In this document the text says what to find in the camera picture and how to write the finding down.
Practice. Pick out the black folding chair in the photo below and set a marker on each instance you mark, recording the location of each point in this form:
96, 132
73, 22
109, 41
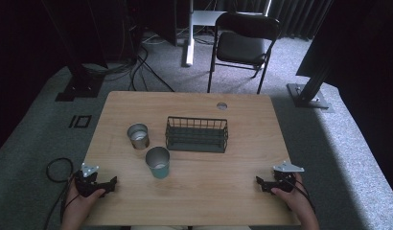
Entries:
241, 48

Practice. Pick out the person's right hand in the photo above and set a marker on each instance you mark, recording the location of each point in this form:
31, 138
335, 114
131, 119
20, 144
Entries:
295, 201

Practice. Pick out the silver metal cup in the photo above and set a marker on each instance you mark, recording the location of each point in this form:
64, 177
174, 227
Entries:
139, 144

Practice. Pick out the teal metal cup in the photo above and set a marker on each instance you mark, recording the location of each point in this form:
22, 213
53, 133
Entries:
160, 171

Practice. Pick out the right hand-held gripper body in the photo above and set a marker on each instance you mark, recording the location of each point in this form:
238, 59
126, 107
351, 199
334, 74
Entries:
284, 180

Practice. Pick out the metal profile stand with plate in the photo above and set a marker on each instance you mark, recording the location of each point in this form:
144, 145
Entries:
308, 97

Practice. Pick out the white desk frame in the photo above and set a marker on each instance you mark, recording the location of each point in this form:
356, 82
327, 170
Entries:
189, 48

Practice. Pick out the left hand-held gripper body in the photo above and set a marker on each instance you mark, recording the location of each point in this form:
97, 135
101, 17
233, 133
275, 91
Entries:
86, 183

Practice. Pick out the black stand with flat base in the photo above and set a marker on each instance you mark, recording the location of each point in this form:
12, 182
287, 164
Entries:
81, 87

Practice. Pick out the person's left hand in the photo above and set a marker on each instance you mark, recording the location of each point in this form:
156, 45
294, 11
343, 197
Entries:
77, 206

